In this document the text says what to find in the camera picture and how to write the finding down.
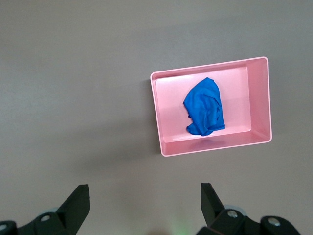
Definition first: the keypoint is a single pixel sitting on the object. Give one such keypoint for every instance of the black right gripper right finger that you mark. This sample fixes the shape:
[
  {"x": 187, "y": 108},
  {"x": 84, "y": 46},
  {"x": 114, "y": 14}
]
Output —
[{"x": 225, "y": 215}]

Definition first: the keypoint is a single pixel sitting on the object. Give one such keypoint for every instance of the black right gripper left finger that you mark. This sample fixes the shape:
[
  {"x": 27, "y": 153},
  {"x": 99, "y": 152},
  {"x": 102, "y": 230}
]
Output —
[{"x": 66, "y": 210}]

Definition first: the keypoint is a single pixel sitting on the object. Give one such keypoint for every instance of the blue cloth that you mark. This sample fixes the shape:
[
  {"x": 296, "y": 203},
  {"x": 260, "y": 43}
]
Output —
[{"x": 204, "y": 107}]

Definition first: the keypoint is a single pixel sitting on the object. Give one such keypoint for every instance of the pink plastic box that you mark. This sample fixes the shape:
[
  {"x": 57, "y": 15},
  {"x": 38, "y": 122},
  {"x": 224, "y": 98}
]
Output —
[{"x": 212, "y": 107}]

